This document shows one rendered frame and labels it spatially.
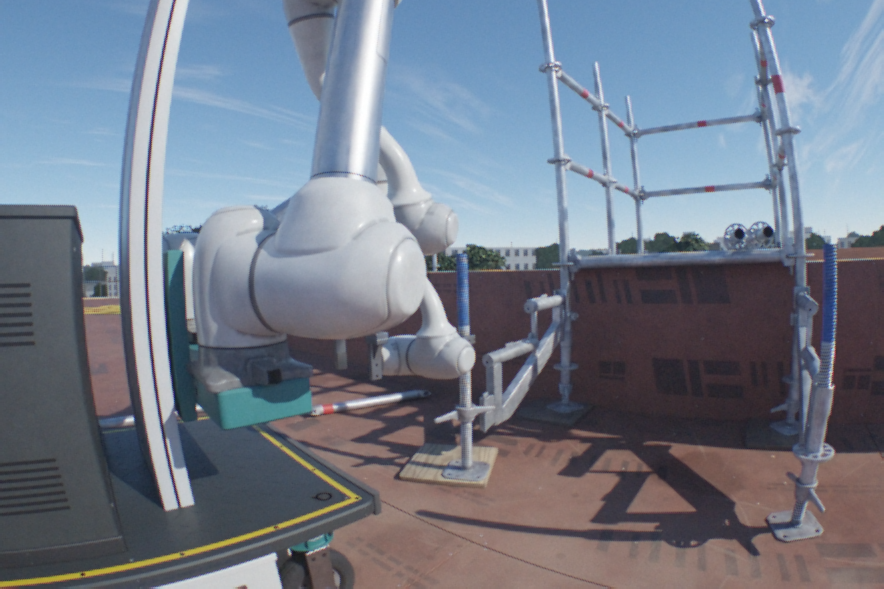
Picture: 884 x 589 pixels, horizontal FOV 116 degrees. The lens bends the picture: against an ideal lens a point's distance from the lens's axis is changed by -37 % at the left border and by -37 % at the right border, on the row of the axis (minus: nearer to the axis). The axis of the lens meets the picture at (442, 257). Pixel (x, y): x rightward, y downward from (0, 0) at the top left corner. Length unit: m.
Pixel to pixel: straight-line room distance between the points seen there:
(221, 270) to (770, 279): 1.93
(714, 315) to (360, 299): 1.73
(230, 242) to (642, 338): 1.83
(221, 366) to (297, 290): 0.20
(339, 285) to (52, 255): 0.41
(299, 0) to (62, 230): 0.60
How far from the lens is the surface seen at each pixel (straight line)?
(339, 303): 0.53
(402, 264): 0.52
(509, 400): 1.69
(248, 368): 0.67
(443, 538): 1.27
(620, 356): 2.17
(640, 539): 1.28
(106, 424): 2.34
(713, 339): 2.06
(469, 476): 1.54
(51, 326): 0.67
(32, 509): 0.76
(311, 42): 0.92
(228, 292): 0.65
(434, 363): 1.07
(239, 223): 0.67
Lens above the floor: 0.75
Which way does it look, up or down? 1 degrees up
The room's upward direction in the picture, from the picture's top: 2 degrees counter-clockwise
